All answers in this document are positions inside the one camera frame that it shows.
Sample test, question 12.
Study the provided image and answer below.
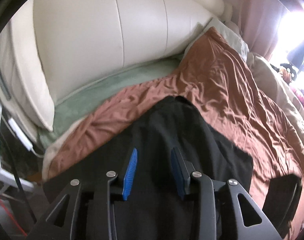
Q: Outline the black button-up shirt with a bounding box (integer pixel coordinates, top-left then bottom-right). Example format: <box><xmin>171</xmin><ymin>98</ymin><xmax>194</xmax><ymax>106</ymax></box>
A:
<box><xmin>41</xmin><ymin>95</ymin><xmax>254</xmax><ymax>240</ymax></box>

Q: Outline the folded black clothes stack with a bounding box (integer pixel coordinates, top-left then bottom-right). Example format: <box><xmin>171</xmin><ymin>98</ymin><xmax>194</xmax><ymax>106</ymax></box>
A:
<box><xmin>262</xmin><ymin>174</ymin><xmax>302</xmax><ymax>228</ymax></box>

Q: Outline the green mattress sheet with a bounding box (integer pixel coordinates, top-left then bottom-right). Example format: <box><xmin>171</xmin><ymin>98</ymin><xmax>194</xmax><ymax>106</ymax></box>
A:
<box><xmin>38</xmin><ymin>56</ymin><xmax>181</xmax><ymax>148</ymax></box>

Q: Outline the brown bed blanket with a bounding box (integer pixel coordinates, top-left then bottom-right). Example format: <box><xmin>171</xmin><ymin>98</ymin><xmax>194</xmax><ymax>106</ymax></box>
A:
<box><xmin>42</xmin><ymin>28</ymin><xmax>304</xmax><ymax>239</ymax></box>

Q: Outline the beige duvet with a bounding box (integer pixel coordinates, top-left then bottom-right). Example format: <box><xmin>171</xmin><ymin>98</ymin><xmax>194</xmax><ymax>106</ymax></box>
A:
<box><xmin>246</xmin><ymin>53</ymin><xmax>304</xmax><ymax>145</ymax></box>

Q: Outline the black plush toy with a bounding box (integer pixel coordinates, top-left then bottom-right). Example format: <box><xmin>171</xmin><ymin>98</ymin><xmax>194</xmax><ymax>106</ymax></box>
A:
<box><xmin>280</xmin><ymin>63</ymin><xmax>298</xmax><ymax>80</ymax></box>

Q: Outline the light green pillow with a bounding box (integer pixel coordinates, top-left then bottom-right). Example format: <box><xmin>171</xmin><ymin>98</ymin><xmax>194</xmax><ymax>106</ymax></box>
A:
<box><xmin>183</xmin><ymin>18</ymin><xmax>249</xmax><ymax>61</ymax></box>

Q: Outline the cream padded headboard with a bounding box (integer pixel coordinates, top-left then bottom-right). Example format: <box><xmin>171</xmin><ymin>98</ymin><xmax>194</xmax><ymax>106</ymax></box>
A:
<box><xmin>0</xmin><ymin>0</ymin><xmax>226</xmax><ymax>140</ymax></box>

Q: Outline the pink left curtain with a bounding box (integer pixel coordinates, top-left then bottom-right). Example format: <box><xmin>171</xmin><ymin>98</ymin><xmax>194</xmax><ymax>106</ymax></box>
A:
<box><xmin>224</xmin><ymin>0</ymin><xmax>289</xmax><ymax>60</ymax></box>

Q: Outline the black cable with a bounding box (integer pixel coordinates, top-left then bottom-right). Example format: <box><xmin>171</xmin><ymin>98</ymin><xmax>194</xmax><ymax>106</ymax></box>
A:
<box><xmin>0</xmin><ymin>119</ymin><xmax>38</xmax><ymax>224</ymax></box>

